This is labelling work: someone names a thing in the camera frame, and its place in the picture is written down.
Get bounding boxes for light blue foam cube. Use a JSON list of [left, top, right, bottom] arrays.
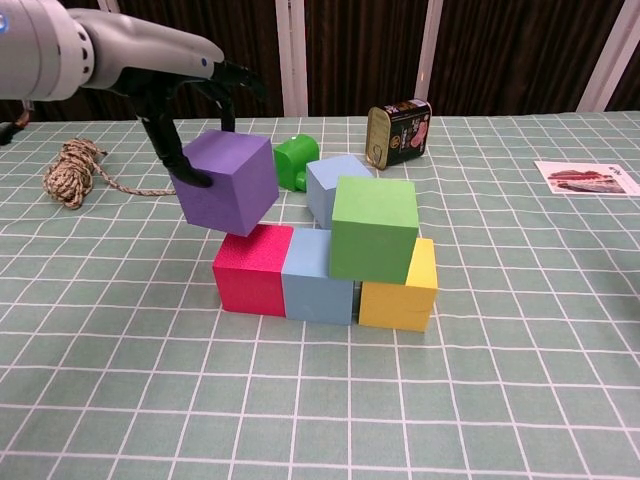
[[304, 153, 376, 230], [280, 225, 360, 326]]

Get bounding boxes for postcard with red building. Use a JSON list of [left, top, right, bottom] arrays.
[[533, 159, 640, 197]]

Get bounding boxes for green plastic building brick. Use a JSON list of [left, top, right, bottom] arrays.
[[272, 134, 321, 193]]

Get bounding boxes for black luncheon meat tin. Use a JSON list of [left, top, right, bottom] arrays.
[[365, 98, 433, 172]]

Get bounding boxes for pink foam cube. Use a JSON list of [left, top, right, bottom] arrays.
[[212, 223, 296, 318]]

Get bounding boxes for purple foam cube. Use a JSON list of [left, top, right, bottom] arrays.
[[170, 129, 280, 237]]

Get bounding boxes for green foam cube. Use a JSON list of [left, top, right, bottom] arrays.
[[328, 175, 419, 285]]

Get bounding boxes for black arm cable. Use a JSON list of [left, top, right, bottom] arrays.
[[0, 99, 36, 147]]

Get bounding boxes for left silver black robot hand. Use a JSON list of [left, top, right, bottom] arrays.
[[74, 7, 267, 189]]

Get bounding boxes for braided rope bundle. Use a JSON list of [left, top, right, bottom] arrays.
[[42, 138, 177, 210]]

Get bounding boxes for green checked tablecloth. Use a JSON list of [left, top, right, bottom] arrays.
[[0, 110, 640, 480]]

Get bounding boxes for yellow foam cube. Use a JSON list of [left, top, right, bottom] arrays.
[[357, 237, 439, 332]]

